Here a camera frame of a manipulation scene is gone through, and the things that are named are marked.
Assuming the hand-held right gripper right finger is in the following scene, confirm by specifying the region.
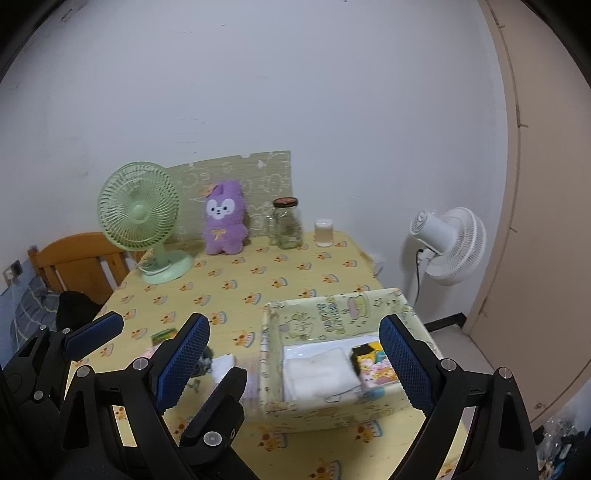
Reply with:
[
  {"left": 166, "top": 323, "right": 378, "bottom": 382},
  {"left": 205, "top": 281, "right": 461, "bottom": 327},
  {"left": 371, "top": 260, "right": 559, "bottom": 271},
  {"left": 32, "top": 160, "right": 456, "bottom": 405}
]
[{"left": 379, "top": 314, "right": 541, "bottom": 480}]

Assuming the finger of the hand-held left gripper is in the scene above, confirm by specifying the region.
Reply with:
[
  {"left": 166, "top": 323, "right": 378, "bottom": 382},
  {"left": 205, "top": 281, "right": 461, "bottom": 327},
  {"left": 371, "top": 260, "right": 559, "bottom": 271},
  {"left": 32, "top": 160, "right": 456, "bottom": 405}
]
[
  {"left": 17, "top": 311, "right": 125, "bottom": 370},
  {"left": 179, "top": 367, "right": 247, "bottom": 450}
]

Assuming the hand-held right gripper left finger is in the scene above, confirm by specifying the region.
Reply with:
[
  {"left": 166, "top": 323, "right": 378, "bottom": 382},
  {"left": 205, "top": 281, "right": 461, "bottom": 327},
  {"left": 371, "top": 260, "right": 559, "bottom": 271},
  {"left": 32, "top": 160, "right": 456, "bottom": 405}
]
[{"left": 58, "top": 313, "right": 211, "bottom": 480}]

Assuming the dark grey drawstring pouch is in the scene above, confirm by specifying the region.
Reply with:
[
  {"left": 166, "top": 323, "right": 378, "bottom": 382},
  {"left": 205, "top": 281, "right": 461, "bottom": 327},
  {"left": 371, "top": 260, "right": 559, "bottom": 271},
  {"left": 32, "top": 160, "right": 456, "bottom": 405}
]
[{"left": 191, "top": 346, "right": 215, "bottom": 381}]

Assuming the patterned yellow storage box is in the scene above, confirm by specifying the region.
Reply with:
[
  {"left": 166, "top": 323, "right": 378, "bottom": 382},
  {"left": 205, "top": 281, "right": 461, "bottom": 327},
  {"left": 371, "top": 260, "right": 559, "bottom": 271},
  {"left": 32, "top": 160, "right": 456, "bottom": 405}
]
[{"left": 259, "top": 287, "right": 444, "bottom": 433}]

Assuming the colourful snack packet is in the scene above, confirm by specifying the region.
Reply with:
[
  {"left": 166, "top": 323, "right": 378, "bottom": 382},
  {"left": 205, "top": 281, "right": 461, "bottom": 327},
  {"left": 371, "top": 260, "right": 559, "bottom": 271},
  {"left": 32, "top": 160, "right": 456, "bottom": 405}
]
[{"left": 358, "top": 357, "right": 398, "bottom": 391}]

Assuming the black cloth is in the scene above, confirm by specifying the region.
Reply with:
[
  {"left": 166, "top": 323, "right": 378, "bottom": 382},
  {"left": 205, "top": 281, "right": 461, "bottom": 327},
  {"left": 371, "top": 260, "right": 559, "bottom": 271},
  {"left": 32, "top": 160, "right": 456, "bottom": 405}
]
[{"left": 55, "top": 291, "right": 100, "bottom": 330}]

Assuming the white tissue pack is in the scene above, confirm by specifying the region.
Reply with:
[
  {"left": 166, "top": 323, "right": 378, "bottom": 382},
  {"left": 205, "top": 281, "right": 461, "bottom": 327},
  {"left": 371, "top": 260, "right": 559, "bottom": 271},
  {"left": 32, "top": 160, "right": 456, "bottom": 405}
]
[{"left": 210, "top": 353, "right": 236, "bottom": 384}]

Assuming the yellow and black tissue pack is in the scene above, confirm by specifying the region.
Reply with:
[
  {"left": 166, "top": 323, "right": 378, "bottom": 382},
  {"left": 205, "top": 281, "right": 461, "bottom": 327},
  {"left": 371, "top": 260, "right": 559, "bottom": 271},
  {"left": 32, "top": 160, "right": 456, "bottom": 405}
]
[{"left": 351, "top": 342, "right": 386, "bottom": 370}]

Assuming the blue plaid bedding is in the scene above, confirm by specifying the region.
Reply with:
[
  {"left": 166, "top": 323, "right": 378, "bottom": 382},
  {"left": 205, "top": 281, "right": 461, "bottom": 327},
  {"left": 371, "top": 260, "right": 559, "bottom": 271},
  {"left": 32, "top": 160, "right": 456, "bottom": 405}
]
[{"left": 9, "top": 274, "right": 63, "bottom": 347}]

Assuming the wooden headboard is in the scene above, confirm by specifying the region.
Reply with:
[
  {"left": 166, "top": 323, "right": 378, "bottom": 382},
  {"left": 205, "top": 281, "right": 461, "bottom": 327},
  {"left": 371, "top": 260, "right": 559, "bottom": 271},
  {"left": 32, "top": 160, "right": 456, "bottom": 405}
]
[{"left": 28, "top": 232, "right": 146, "bottom": 296}]

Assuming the white folded towel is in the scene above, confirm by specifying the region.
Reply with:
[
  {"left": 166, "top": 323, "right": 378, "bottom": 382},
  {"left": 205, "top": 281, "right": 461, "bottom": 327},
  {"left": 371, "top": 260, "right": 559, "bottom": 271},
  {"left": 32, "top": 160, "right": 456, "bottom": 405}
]
[{"left": 283, "top": 347, "right": 361, "bottom": 402}]

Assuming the yellow printed tablecloth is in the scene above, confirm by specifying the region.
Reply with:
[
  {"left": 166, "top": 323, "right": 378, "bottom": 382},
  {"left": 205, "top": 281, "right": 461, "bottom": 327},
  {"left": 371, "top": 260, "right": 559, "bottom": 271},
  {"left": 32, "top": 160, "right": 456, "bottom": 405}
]
[{"left": 69, "top": 231, "right": 462, "bottom": 480}]

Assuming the green desk fan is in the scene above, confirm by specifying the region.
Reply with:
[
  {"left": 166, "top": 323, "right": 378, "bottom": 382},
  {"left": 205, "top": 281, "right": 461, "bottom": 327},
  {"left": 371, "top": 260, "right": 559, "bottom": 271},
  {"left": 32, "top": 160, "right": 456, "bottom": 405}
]
[{"left": 97, "top": 161, "right": 194, "bottom": 284}]

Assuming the white fan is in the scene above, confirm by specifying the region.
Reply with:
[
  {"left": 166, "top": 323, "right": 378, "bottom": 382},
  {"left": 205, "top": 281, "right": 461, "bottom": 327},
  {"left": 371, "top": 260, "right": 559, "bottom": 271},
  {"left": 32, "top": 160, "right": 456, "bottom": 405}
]
[{"left": 409, "top": 207, "right": 487, "bottom": 287}]

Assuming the purple plush toy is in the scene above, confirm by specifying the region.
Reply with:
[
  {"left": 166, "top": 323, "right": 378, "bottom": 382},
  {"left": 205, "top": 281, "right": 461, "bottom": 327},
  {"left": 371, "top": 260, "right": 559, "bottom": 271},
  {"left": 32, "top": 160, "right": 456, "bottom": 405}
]
[{"left": 203, "top": 180, "right": 249, "bottom": 256}]

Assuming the glass jar with black lid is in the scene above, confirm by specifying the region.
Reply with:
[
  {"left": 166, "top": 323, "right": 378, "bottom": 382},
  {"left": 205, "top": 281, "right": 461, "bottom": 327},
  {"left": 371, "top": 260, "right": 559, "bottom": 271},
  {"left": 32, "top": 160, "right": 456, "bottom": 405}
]
[{"left": 269, "top": 197, "right": 304, "bottom": 250}]

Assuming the pile of dark clutter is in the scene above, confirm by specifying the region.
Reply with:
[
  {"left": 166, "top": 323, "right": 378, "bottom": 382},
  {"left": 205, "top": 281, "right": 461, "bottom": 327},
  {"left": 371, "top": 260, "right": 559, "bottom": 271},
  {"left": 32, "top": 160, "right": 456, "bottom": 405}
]
[{"left": 531, "top": 397, "right": 591, "bottom": 467}]

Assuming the beige door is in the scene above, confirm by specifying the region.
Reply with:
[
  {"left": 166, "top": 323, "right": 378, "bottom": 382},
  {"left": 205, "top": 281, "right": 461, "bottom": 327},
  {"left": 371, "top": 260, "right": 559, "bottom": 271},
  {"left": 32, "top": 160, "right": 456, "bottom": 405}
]
[{"left": 462, "top": 0, "right": 591, "bottom": 425}]

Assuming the patterned grey-green board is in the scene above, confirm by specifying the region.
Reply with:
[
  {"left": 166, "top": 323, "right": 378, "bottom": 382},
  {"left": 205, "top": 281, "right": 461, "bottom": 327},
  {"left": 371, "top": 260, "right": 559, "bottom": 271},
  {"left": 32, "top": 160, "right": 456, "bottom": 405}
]
[{"left": 165, "top": 150, "right": 293, "bottom": 245}]

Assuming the black fan cable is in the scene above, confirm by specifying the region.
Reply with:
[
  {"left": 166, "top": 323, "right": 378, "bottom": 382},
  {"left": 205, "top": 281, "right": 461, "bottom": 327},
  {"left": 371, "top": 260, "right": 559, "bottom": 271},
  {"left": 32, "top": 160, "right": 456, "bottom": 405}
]
[{"left": 414, "top": 249, "right": 426, "bottom": 305}]

